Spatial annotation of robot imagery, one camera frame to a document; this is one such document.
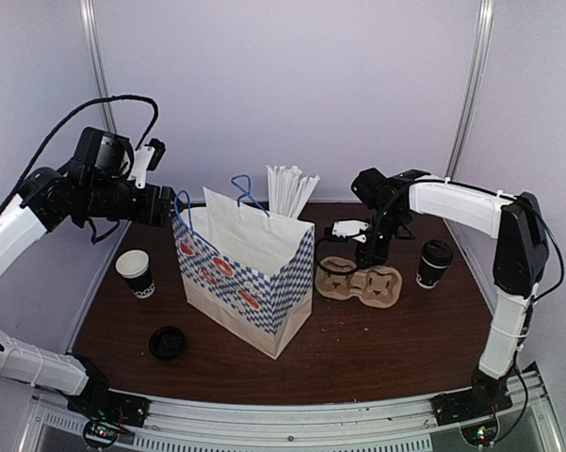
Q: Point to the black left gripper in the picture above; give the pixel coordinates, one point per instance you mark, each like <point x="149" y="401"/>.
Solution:
<point x="153" y="211"/>

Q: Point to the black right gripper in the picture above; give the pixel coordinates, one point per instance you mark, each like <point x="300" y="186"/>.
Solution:
<point x="378" y="255"/>

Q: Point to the black plastic cup lid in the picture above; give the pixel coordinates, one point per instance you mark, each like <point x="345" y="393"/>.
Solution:
<point x="437" y="253"/>

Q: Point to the black paper cups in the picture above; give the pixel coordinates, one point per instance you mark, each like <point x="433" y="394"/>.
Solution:
<point x="134" y="267"/>

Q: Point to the black paper coffee cup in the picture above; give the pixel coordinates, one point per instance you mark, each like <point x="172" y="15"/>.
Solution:
<point x="428" y="273"/>

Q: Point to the brown cardboard cup carrier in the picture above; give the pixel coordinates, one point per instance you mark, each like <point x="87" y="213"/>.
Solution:
<point x="376" y="287"/>

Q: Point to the blue checkered paper bag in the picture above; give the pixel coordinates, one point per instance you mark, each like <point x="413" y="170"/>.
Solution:
<point x="248" y="269"/>

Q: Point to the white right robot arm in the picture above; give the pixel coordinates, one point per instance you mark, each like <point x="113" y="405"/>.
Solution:
<point x="521" y="252"/>

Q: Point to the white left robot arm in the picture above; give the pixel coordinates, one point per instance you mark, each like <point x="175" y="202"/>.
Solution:
<point x="38" y="206"/>

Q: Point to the wrapped white straws bundle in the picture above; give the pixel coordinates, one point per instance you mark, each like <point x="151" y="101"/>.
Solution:
<point x="289" y="190"/>

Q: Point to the remaining black lids stack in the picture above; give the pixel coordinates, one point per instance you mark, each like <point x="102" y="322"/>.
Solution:
<point x="167" y="343"/>

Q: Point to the white right camera bracket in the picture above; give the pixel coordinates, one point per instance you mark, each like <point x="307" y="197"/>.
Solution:
<point x="351" y="229"/>

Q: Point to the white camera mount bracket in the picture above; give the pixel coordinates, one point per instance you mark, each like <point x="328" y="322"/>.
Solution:
<point x="146" y="159"/>

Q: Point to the aluminium front rail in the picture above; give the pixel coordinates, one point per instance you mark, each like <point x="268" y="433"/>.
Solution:
<point x="403" y="424"/>

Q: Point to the left aluminium frame post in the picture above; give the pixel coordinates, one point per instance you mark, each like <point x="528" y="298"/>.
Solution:
<point x="91" y="32"/>

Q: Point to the aluminium frame post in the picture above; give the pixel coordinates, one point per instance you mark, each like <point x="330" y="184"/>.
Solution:
<point x="91" y="32"/>
<point x="474" y="79"/>

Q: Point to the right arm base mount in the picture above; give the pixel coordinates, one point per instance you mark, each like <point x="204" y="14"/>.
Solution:
<point x="479" y="424"/>

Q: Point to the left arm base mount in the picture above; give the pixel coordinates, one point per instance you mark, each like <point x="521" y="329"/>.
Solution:
<point x="110" y="416"/>

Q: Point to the right aluminium frame post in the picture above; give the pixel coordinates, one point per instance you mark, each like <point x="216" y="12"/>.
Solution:
<point x="474" y="79"/>

